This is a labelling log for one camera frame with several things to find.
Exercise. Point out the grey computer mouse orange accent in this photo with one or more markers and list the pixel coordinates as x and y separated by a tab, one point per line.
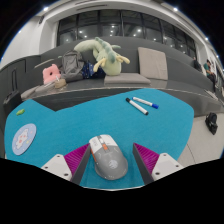
110	160

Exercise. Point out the black bag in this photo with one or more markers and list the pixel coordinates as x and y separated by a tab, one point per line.
211	124

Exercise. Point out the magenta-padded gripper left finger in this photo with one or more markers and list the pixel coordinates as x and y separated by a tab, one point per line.
76	160

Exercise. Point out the small green eraser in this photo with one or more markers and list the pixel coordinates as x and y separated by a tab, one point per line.
20	112

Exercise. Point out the white marker black cap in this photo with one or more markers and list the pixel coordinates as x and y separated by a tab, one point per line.
137	106

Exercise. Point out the pink plush cushion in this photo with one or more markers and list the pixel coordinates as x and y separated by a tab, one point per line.
51	74

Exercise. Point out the small tan hat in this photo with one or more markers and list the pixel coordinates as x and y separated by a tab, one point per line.
60	83

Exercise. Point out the flat grey square cushion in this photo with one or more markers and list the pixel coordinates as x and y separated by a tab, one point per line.
30	93
126	79

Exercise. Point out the dark blue patterned bag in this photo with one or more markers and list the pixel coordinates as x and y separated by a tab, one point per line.
88	70

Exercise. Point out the grey backpack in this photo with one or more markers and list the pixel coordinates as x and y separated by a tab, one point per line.
72	65

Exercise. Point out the large green dragon plush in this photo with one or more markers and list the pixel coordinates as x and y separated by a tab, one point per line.
108	58

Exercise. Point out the person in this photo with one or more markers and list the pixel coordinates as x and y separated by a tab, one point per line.
209	70

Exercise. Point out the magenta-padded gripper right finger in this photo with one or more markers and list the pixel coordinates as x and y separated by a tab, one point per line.
146	159

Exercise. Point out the large dark window wall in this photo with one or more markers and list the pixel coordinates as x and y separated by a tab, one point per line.
133	28

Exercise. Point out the round light blue mouse pad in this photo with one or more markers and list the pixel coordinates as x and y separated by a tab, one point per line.
24	139

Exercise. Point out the upright grey seat cushion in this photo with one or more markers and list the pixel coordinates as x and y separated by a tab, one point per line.
152	63

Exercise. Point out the round ceiling lights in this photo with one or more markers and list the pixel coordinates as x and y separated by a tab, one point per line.
175	9

